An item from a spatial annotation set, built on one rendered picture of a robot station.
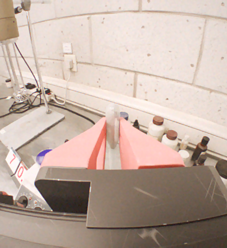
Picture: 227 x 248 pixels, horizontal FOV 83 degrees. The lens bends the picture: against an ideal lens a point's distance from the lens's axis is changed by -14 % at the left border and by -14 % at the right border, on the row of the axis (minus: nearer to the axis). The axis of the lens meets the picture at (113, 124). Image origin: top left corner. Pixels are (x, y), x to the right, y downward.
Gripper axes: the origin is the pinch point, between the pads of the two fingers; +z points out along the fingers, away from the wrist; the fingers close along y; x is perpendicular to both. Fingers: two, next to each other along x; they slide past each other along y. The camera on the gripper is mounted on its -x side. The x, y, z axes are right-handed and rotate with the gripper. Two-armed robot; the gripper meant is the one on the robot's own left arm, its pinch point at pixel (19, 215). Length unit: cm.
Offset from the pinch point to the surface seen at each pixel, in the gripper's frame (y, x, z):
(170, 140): 12.9, -36.3, 23.3
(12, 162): 18.3, 17.4, 13.4
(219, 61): 27, -59, 10
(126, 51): 48, -33, 13
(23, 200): 3.6, 4.3, 5.7
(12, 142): 29.2, 22.4, 17.4
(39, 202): 2.6, 0.6, 7.3
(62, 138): 28.1, 2.4, 25.3
